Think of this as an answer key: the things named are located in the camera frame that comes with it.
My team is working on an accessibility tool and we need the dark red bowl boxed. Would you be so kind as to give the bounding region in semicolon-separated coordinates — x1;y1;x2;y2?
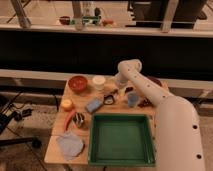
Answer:
147;76;162;87

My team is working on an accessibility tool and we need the black ringed brush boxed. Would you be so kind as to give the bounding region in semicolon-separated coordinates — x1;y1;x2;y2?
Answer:
103;89;118;105

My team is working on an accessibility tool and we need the far red bowl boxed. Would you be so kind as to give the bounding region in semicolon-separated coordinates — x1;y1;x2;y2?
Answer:
59;16;70;25

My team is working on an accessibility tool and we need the red chili pepper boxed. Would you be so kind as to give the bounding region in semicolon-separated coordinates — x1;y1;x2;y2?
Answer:
63;110;76;131

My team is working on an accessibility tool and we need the green toy object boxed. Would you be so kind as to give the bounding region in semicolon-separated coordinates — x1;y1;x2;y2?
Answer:
82;16;100;25

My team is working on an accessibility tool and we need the green plastic tray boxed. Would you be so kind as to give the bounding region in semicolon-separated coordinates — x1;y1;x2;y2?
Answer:
88;114;155;167

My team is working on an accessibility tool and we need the white cup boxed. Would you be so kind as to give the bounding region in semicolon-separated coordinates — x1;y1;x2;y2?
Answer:
92;75;106;90

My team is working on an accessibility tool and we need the metal cup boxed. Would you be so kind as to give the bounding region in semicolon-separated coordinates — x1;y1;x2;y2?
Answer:
73;113;85;128

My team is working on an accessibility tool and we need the far orange object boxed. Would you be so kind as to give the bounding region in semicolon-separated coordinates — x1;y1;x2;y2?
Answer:
102;20;114;27

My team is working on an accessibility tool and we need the dark small object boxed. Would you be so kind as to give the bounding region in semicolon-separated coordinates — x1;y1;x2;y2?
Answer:
138;98;152;108

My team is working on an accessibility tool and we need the blue sponge block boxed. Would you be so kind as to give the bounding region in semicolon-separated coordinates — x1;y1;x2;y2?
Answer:
85;98;103;113

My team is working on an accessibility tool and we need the light blue plastic cup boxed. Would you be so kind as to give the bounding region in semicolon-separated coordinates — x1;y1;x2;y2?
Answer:
127;93;139;107

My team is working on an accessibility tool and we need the grey blue cloth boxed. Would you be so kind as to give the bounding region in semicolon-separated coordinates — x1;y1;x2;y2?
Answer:
56;132;84;160

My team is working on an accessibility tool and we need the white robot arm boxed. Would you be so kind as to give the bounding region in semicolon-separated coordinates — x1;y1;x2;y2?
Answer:
115;59;206;171

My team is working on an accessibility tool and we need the yellow round fruit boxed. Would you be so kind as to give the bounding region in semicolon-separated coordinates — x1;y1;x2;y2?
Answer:
61;99;73;111

